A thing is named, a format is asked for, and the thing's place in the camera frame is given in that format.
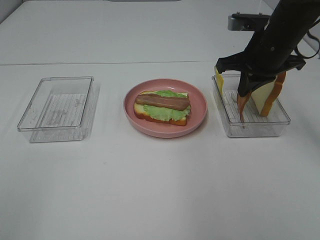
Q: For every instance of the pink round plate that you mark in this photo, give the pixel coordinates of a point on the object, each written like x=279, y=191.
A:
x=199, y=108

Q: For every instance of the green lettuce leaf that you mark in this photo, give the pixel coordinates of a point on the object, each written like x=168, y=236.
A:
x=162, y=113

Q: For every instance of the bacon strip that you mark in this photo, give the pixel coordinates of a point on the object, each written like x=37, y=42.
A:
x=172, y=102
x=241, y=103

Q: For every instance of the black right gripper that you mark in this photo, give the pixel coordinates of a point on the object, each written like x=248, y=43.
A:
x=268, y=53

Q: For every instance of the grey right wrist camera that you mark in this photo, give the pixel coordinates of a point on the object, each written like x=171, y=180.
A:
x=247, y=22

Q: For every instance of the clear plastic left tray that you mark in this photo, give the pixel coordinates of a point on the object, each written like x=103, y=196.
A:
x=62, y=109

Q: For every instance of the clear plastic right tray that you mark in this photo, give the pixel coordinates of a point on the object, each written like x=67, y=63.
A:
x=254, y=125

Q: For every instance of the clear plastic tray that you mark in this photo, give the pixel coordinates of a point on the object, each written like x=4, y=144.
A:
x=254, y=125
x=62, y=109

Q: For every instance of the bread slice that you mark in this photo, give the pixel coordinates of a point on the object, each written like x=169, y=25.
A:
x=264, y=96
x=140, y=111

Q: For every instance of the yellow cheese slice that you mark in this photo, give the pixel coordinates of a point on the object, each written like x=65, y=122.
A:
x=219, y=81

